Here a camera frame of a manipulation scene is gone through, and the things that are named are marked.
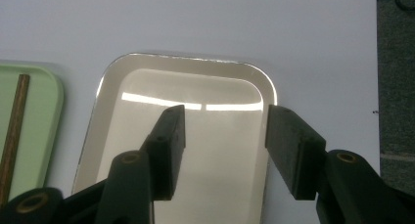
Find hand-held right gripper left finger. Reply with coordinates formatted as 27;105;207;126
139;104;187;202

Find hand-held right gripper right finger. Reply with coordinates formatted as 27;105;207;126
264;104;327;202

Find beige cup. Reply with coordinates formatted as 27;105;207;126
71;52;278;224

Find green plastic tray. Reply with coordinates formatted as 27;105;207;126
0;63;66;202

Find brown wooden chopstick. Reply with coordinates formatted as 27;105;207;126
0;73;31;208

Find black floor cable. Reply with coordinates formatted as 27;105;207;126
376;0;415;14

